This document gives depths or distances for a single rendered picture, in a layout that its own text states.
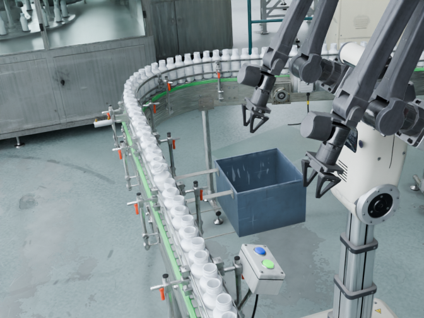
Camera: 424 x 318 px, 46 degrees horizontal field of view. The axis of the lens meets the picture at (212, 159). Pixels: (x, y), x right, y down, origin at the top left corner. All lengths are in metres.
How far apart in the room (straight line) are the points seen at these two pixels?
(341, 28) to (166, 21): 2.36
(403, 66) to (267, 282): 0.66
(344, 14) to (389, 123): 4.15
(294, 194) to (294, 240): 1.22
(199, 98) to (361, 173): 1.69
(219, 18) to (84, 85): 2.69
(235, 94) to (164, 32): 3.69
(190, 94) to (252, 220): 1.24
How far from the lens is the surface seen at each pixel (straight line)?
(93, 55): 4.71
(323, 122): 1.29
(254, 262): 1.38
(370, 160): 1.61
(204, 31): 6.86
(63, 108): 4.84
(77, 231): 3.62
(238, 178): 2.33
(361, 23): 5.52
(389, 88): 1.36
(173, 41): 6.79
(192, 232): 1.43
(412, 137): 1.46
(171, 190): 1.65
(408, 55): 1.36
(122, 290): 3.05
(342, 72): 1.79
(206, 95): 3.14
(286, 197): 2.09
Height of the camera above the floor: 2.01
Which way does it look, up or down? 28 degrees down
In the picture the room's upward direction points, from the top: 4 degrees counter-clockwise
